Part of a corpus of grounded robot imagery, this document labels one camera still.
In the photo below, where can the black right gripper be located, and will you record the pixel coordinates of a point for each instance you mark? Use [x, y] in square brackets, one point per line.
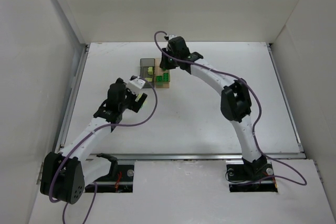
[166, 64]

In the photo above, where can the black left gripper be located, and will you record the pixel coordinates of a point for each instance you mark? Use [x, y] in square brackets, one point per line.
[135, 102]

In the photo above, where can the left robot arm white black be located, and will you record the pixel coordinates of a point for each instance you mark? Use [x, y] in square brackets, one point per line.
[65, 175]

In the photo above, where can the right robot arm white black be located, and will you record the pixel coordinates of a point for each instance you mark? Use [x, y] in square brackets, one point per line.
[235, 102]

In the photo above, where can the light green lego stack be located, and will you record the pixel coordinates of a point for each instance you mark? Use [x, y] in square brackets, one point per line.
[140, 100]

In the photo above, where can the green 2x4 lego in container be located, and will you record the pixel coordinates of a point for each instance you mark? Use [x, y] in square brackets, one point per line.
[165, 77]

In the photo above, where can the amber plastic container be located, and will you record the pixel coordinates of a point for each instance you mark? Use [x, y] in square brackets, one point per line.
[159, 71]

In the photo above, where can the smoky grey plastic container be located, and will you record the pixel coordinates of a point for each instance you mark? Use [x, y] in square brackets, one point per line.
[144, 64]

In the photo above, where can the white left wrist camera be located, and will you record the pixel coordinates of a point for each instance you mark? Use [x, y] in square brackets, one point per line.
[135, 84]

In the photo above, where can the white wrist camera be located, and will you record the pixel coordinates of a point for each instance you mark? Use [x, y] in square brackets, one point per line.
[171, 36]
[135, 84]

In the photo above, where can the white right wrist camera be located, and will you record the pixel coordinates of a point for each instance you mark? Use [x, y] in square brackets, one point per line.
[171, 36]

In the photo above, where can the front aluminium rail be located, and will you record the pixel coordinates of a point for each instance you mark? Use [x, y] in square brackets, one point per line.
[185, 157]

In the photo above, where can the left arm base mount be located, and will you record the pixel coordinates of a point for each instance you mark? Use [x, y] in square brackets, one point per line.
[106, 174]

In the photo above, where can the aluminium frame rail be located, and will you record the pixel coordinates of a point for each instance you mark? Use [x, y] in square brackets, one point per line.
[77, 68]

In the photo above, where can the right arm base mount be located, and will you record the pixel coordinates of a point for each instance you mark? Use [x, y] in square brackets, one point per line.
[240, 181]

